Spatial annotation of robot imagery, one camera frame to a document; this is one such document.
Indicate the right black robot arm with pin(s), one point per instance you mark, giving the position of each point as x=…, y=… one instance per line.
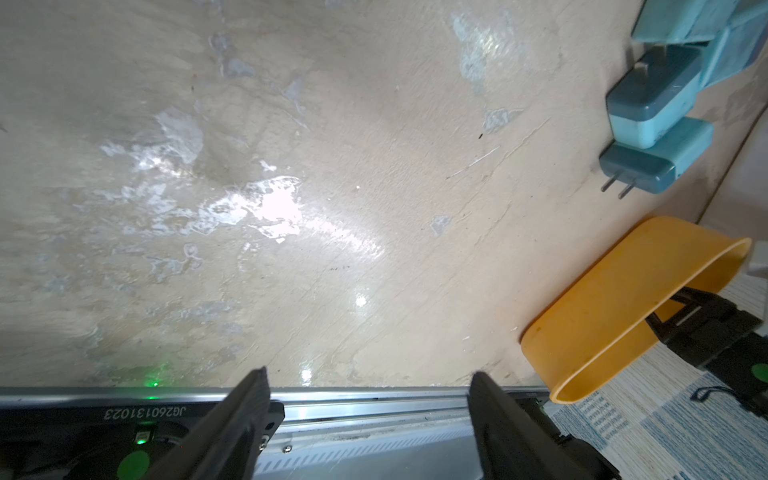
x=712, y=334

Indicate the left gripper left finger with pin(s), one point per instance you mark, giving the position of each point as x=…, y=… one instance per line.
x=228, y=441

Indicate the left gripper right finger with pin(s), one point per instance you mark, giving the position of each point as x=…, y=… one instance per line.
x=516, y=439

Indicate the teal plug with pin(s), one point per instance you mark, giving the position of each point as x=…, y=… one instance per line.
x=655, y=95
x=655, y=169
x=729, y=34

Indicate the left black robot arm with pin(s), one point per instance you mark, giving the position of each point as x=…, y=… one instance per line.
x=317, y=433

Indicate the yellow plastic tray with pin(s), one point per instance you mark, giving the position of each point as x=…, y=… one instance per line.
x=597, y=328

